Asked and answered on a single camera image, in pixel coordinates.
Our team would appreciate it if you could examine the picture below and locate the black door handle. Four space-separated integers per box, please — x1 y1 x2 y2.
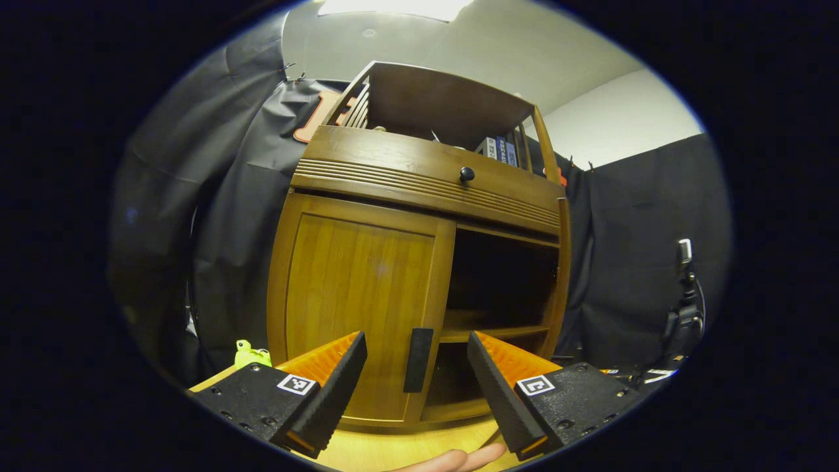
402 327 435 394

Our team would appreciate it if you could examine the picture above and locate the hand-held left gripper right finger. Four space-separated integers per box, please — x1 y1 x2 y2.
467 330 643 462

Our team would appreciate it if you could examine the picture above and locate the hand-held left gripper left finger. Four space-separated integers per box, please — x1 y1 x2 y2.
189 331 368 460

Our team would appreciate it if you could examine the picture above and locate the wooden drawer with black knob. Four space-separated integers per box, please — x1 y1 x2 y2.
292 125 568 227

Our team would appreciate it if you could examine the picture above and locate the green toy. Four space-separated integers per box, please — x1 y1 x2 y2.
235 340 272 369

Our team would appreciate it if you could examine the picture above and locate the wooden shoe cabinet door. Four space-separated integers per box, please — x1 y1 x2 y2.
547 195 573 358
267 190 458 427

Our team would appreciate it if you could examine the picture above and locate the wooden double-door shoe cabinet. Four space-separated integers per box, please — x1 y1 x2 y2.
265 61 572 430

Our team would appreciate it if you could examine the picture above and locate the ceiling light panel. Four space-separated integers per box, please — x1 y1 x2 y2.
318 0 474 22

